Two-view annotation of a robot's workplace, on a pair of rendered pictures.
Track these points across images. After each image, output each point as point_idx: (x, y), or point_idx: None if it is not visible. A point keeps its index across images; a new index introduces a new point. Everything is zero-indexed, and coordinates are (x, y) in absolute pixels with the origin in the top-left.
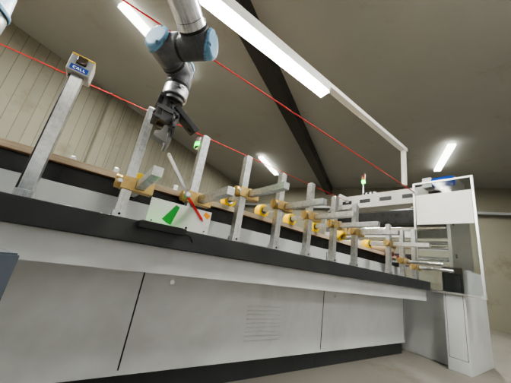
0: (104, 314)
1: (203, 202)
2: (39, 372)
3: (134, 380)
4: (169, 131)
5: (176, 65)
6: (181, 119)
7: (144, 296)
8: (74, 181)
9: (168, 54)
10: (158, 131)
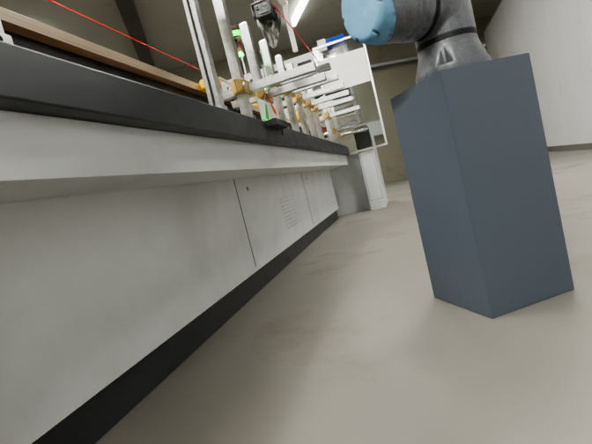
0: (234, 225)
1: (274, 96)
2: (233, 278)
3: (260, 274)
4: (277, 27)
5: None
6: None
7: (242, 205)
8: None
9: None
10: (273, 28)
